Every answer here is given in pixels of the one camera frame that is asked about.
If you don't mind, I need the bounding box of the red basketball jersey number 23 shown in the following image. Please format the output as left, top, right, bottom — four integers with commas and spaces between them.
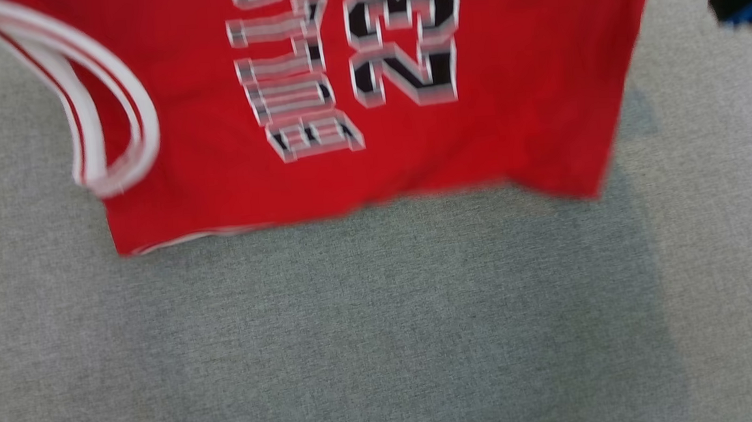
0, 0, 681, 264

